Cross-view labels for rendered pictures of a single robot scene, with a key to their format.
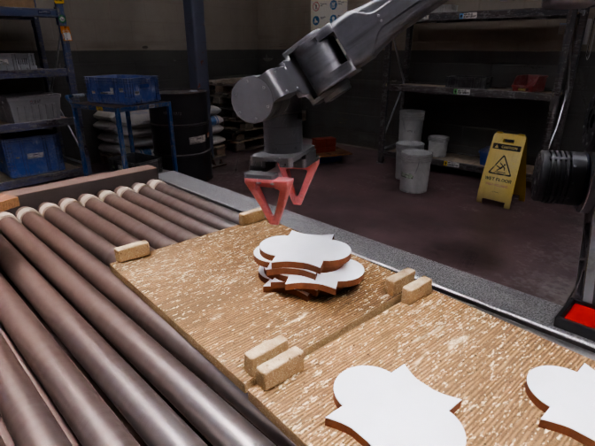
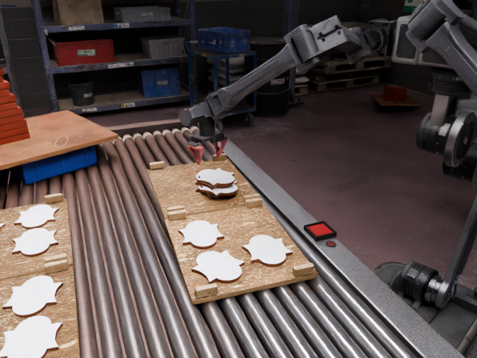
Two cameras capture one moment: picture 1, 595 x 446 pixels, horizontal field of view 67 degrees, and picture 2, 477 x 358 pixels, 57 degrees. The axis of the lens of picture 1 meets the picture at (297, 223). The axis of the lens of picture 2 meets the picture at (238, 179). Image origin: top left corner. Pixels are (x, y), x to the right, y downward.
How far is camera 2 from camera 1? 0.99 m
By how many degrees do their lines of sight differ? 22
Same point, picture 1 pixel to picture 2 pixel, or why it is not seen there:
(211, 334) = (165, 202)
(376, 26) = (229, 96)
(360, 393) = (194, 226)
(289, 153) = (206, 136)
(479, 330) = (262, 221)
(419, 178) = not seen: hidden behind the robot
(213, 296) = (176, 190)
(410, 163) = not seen: hidden behind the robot
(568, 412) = (253, 246)
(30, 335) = (110, 190)
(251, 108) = (184, 120)
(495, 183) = not seen: outside the picture
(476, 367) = (245, 231)
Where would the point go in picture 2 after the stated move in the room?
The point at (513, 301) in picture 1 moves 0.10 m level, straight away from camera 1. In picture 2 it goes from (301, 217) to (321, 209)
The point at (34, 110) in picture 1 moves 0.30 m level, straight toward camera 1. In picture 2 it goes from (165, 49) to (165, 53)
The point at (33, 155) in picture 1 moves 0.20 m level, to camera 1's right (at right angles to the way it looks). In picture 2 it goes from (160, 82) to (174, 84)
